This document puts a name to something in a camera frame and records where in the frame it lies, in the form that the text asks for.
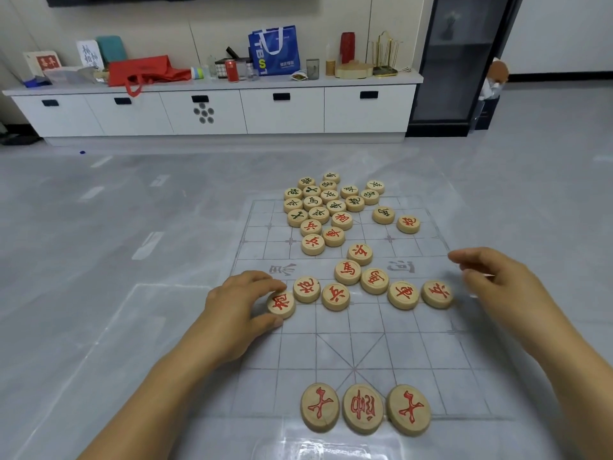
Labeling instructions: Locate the person's right forearm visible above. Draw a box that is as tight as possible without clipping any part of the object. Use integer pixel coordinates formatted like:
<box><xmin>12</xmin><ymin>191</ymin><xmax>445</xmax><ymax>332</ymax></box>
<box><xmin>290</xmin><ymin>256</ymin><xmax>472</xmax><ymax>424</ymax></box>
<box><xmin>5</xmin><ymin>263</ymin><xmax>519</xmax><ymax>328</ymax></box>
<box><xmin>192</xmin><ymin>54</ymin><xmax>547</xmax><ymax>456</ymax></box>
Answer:
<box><xmin>522</xmin><ymin>311</ymin><xmax>613</xmax><ymax>460</ymax></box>

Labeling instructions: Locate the gold wire rack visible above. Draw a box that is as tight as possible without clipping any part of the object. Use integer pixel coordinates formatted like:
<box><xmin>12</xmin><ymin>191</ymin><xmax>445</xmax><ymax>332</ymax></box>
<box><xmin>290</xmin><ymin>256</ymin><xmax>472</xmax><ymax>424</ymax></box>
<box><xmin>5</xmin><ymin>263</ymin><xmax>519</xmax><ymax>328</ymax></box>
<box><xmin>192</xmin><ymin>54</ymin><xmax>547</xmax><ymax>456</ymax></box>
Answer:
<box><xmin>371</xmin><ymin>31</ymin><xmax>402</xmax><ymax>77</ymax></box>

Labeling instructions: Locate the person's left hand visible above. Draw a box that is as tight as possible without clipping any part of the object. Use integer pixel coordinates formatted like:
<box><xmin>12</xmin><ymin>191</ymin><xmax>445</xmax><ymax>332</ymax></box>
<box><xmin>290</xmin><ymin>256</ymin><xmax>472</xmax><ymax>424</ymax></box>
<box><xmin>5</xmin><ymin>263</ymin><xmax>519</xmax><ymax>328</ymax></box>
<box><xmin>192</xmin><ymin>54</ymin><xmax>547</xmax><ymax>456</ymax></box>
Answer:
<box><xmin>189</xmin><ymin>270</ymin><xmax>288</xmax><ymax>372</ymax></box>

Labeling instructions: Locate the red and white card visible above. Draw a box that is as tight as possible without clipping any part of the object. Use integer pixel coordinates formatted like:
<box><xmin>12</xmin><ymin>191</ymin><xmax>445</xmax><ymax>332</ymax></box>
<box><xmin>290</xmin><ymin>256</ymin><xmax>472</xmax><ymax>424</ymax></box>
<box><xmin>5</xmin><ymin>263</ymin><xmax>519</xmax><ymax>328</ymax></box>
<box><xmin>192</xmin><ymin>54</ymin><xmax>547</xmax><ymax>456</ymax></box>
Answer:
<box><xmin>22</xmin><ymin>50</ymin><xmax>62</xmax><ymax>77</ymax></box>

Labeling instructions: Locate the black and white box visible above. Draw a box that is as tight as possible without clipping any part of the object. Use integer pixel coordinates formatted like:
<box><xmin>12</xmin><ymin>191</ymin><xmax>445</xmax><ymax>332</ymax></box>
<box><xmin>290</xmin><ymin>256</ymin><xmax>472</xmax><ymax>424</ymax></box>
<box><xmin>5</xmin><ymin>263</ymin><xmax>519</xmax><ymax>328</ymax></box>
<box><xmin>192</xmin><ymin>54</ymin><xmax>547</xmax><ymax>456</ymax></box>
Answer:
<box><xmin>215</xmin><ymin>57</ymin><xmax>251</xmax><ymax>80</ymax></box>

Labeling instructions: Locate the long white drawer cabinet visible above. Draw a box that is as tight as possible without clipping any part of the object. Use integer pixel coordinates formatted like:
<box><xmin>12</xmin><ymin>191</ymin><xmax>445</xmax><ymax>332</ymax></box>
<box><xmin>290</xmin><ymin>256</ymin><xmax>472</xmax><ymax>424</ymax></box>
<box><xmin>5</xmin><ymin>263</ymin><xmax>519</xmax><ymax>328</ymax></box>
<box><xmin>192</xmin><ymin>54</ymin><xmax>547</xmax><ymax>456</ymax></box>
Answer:
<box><xmin>2</xmin><ymin>73</ymin><xmax>424</xmax><ymax>147</ymax></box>

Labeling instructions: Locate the pile of wooden chess pieces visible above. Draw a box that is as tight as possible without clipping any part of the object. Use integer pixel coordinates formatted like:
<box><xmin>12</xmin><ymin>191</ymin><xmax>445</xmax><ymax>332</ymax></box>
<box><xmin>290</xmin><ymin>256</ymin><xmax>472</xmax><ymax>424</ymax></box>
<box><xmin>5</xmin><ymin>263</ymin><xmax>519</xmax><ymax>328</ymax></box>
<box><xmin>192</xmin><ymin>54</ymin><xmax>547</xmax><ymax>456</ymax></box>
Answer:
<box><xmin>284</xmin><ymin>171</ymin><xmax>455</xmax><ymax>312</ymax></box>

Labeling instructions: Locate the beige wooden box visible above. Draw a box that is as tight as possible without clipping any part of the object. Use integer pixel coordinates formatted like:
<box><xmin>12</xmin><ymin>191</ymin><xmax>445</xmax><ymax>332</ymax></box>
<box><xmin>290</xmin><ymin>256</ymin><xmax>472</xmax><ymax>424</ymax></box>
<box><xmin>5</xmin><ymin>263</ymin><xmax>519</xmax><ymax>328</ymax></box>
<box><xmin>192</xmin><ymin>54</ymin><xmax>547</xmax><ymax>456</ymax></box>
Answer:
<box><xmin>335</xmin><ymin>61</ymin><xmax>374</xmax><ymax>80</ymax></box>

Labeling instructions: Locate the person's right hand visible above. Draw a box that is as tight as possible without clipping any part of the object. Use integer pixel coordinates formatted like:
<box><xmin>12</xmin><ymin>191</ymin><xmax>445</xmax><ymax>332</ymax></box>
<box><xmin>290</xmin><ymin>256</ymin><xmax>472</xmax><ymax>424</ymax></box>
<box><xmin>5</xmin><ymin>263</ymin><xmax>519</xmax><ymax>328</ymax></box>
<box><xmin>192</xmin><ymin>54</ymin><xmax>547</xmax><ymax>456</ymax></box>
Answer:
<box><xmin>448</xmin><ymin>247</ymin><xmax>571</xmax><ymax>352</ymax></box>

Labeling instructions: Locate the red-print wooden chess disc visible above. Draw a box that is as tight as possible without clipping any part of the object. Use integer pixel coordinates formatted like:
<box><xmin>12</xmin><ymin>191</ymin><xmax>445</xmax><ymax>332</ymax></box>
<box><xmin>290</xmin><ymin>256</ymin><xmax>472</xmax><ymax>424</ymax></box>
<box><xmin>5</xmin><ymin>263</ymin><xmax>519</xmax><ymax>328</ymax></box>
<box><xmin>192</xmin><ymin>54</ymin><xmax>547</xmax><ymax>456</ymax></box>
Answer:
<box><xmin>267</xmin><ymin>291</ymin><xmax>297</xmax><ymax>320</ymax></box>
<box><xmin>386</xmin><ymin>384</ymin><xmax>432</xmax><ymax>437</ymax></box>
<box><xmin>300</xmin><ymin>383</ymin><xmax>341</xmax><ymax>433</ymax></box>
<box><xmin>342</xmin><ymin>384</ymin><xmax>385</xmax><ymax>435</ymax></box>

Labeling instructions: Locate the red fabric bag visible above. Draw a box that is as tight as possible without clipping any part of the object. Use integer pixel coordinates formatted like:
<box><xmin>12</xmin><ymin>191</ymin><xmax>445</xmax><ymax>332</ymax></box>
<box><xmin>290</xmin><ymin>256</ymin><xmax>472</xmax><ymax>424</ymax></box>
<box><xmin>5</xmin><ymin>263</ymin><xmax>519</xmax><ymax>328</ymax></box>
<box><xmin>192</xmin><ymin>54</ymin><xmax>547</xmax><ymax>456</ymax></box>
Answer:
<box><xmin>108</xmin><ymin>55</ymin><xmax>192</xmax><ymax>97</ymax></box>

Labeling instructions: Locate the teal box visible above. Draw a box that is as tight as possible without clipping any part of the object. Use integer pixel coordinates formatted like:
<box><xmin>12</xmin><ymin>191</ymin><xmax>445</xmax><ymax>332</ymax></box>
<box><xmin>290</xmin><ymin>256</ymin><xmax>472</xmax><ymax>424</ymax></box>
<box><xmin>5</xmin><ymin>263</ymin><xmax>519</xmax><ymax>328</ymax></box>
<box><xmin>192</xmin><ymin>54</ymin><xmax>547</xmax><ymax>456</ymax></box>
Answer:
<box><xmin>96</xmin><ymin>35</ymin><xmax>128</xmax><ymax>64</ymax></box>

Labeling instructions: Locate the person's left forearm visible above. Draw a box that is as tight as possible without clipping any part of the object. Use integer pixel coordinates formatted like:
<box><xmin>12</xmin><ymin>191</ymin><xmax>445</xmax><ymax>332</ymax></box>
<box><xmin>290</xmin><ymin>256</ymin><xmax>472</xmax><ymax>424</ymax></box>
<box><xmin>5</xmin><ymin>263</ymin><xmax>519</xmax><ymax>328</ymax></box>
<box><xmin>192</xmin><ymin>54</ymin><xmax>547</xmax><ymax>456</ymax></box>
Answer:
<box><xmin>77</xmin><ymin>328</ymin><xmax>247</xmax><ymax>460</ymax></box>

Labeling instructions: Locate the clear plastic container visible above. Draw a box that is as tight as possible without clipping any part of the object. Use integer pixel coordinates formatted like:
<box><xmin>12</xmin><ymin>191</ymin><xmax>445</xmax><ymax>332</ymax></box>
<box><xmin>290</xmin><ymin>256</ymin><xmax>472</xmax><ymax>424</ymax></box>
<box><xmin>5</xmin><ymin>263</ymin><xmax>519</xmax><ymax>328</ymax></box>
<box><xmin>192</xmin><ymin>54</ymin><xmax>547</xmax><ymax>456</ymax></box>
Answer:
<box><xmin>43</xmin><ymin>66</ymin><xmax>97</xmax><ymax>86</ymax></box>

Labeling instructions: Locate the black glass door cabinet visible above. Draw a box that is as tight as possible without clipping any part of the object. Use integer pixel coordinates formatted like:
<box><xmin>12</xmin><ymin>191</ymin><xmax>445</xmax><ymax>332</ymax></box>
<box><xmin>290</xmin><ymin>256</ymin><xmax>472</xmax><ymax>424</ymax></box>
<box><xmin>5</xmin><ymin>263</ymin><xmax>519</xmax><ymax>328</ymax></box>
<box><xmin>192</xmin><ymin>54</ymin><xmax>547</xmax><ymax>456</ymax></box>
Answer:
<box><xmin>405</xmin><ymin>0</ymin><xmax>526</xmax><ymax>138</ymax></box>

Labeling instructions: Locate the brown and white plush toy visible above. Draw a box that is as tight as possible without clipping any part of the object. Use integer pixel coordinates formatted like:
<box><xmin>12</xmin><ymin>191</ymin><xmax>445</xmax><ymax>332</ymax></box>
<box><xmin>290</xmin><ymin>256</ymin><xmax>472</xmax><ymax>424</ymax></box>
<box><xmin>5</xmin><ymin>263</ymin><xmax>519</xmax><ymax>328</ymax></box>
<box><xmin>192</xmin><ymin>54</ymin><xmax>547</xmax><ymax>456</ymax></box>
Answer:
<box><xmin>477</xmin><ymin>57</ymin><xmax>510</xmax><ymax>101</ymax></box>

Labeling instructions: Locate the white calligraphy card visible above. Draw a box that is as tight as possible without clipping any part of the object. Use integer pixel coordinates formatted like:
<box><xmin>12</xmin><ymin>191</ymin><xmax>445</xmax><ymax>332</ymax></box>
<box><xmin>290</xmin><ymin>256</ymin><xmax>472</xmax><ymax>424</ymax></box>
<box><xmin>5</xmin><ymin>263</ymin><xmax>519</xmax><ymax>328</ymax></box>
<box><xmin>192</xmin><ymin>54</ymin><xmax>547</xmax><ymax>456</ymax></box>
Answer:
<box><xmin>76</xmin><ymin>40</ymin><xmax>105</xmax><ymax>70</ymax></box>

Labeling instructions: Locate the clear plastic chess board sheet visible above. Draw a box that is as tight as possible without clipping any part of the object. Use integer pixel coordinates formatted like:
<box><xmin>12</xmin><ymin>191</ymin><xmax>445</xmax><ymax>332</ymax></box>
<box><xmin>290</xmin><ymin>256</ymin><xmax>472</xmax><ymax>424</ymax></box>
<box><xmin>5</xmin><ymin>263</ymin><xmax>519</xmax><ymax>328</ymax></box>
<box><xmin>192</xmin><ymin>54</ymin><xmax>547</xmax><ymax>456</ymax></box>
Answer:
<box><xmin>189</xmin><ymin>196</ymin><xmax>518</xmax><ymax>423</ymax></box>

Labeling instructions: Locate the blue shopping bag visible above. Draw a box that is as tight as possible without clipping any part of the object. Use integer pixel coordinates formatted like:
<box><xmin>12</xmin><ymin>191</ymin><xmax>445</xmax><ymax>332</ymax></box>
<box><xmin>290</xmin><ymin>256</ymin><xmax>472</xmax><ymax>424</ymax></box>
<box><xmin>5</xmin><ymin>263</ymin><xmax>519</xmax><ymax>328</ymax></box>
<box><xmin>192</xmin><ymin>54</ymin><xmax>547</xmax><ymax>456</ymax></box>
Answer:
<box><xmin>248</xmin><ymin>25</ymin><xmax>301</xmax><ymax>77</ymax></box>

